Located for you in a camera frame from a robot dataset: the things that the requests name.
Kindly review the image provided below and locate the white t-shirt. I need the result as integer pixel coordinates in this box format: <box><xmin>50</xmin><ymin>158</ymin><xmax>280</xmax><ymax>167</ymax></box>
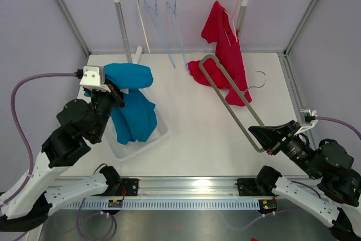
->
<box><xmin>126</xmin><ymin>129</ymin><xmax>165</xmax><ymax>146</ymax></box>

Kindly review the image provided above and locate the blue t-shirt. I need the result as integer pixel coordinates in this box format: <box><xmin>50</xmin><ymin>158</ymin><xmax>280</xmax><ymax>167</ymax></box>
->
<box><xmin>104</xmin><ymin>63</ymin><xmax>157</xmax><ymax>144</ymax></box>

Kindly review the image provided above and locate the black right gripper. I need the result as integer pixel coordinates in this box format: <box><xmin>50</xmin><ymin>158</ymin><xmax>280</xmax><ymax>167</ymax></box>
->
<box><xmin>248</xmin><ymin>119</ymin><xmax>322</xmax><ymax>178</ymax></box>

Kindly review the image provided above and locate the aluminium frame post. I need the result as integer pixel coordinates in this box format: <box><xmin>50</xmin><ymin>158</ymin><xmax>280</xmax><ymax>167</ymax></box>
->
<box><xmin>54</xmin><ymin>0</ymin><xmax>91</xmax><ymax>57</ymax></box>
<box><xmin>283</xmin><ymin>0</ymin><xmax>320</xmax><ymax>58</ymax></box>

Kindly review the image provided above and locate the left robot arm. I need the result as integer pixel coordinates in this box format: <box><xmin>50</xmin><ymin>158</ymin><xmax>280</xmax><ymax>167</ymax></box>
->
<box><xmin>1</xmin><ymin>80</ymin><xmax>124</xmax><ymax>232</ymax></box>

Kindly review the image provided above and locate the aluminium frame post left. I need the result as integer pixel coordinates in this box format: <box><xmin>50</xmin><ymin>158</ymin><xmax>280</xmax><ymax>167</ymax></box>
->
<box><xmin>54</xmin><ymin>0</ymin><xmax>91</xmax><ymax>57</ymax></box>

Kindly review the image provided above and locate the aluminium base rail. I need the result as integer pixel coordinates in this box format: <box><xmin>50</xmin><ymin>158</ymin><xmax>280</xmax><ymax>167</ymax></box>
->
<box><xmin>47</xmin><ymin>175</ymin><xmax>325</xmax><ymax>198</ymax></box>

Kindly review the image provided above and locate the aluminium frame post right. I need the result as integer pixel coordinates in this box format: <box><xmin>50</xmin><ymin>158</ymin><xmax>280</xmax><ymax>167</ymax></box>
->
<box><xmin>283</xmin><ymin>0</ymin><xmax>320</xmax><ymax>58</ymax></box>

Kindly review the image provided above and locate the red t-shirt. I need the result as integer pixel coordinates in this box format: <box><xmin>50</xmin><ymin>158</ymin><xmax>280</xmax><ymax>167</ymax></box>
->
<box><xmin>201</xmin><ymin>1</ymin><xmax>252</xmax><ymax>107</ymax></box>

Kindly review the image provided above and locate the light blue wire hanger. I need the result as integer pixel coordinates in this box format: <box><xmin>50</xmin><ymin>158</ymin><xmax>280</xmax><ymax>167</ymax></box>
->
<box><xmin>166</xmin><ymin>0</ymin><xmax>189</xmax><ymax>71</ymax></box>
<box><xmin>144</xmin><ymin>0</ymin><xmax>176</xmax><ymax>69</ymax></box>

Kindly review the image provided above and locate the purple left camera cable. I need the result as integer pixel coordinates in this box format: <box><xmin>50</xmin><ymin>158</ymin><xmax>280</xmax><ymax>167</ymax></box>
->
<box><xmin>0</xmin><ymin>71</ymin><xmax>117</xmax><ymax>241</ymax></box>

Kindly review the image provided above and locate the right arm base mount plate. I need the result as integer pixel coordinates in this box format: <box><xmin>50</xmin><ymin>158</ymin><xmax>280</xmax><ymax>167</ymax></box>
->
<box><xmin>235</xmin><ymin>178</ymin><xmax>275</xmax><ymax>197</ymax></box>

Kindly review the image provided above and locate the pink wire hanger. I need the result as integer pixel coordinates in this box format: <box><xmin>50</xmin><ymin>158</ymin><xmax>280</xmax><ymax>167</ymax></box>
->
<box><xmin>226</xmin><ymin>0</ymin><xmax>242</xmax><ymax>42</ymax></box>

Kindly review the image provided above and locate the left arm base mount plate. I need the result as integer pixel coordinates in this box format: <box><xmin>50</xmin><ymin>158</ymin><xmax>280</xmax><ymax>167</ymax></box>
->
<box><xmin>117</xmin><ymin>178</ymin><xmax>140</xmax><ymax>197</ymax></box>

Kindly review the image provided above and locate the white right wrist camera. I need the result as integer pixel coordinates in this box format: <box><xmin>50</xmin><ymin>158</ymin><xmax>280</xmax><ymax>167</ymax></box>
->
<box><xmin>295</xmin><ymin>107</ymin><xmax>318</xmax><ymax>135</ymax></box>

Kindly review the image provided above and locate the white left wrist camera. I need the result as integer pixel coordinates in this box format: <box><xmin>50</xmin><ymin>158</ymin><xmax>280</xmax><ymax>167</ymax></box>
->
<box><xmin>80</xmin><ymin>66</ymin><xmax>111</xmax><ymax>93</ymax></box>

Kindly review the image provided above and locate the cream plastic hanger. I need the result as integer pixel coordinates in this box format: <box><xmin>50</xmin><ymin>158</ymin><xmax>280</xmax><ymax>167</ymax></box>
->
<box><xmin>136</xmin><ymin>0</ymin><xmax>151</xmax><ymax>54</ymax></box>

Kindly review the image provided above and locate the white slotted cable duct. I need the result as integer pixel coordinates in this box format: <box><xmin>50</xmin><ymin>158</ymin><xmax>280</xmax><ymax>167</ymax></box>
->
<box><xmin>64</xmin><ymin>199</ymin><xmax>260</xmax><ymax>211</ymax></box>

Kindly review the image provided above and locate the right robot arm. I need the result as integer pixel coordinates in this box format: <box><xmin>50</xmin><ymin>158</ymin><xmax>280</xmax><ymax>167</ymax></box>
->
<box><xmin>248</xmin><ymin>120</ymin><xmax>360</xmax><ymax>240</ymax></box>

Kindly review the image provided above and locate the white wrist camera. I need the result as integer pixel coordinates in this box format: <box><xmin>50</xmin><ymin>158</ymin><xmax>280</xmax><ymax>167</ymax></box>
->
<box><xmin>295</xmin><ymin>107</ymin><xmax>318</xmax><ymax>135</ymax></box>
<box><xmin>80</xmin><ymin>66</ymin><xmax>111</xmax><ymax>93</ymax></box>

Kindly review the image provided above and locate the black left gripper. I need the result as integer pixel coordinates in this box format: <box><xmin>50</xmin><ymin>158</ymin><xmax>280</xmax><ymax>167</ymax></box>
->
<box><xmin>87</xmin><ymin>77</ymin><xmax>126</xmax><ymax>141</ymax></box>

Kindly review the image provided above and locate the white plastic laundry basket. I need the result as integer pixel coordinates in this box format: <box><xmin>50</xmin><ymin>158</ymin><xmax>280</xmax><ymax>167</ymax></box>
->
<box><xmin>104</xmin><ymin>108</ymin><xmax>170</xmax><ymax>162</ymax></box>

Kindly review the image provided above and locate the grey plastic hanger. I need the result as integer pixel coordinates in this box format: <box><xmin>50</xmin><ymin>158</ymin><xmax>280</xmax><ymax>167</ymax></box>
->
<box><xmin>199</xmin><ymin>54</ymin><xmax>267</xmax><ymax>153</ymax></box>

